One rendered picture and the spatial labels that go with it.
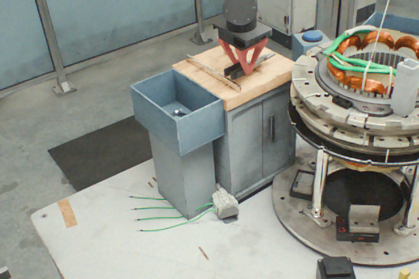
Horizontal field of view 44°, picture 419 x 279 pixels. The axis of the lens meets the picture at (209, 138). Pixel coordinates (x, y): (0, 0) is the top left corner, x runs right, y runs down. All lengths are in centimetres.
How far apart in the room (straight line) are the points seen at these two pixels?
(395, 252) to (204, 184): 40
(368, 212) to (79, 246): 59
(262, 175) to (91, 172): 148
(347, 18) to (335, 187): 48
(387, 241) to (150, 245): 48
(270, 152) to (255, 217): 15
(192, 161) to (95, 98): 211
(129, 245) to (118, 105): 196
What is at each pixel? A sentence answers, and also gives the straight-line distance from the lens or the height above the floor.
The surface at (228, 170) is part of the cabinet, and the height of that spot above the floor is 89.
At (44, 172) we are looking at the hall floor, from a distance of 265.
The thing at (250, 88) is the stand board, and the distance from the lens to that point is 102.
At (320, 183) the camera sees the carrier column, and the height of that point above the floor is 91.
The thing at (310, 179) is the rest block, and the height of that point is 84.
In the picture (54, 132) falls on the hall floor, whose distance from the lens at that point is 291.
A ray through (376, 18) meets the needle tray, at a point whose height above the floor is 105.
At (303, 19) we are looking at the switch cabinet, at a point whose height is 19.
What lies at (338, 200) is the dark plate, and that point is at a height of 78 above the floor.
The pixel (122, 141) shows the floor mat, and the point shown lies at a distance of 270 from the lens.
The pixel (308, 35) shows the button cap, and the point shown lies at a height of 104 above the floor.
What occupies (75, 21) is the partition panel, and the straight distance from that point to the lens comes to 315.
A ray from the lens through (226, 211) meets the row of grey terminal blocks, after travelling 112.
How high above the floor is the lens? 160
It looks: 37 degrees down
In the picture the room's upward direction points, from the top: 4 degrees counter-clockwise
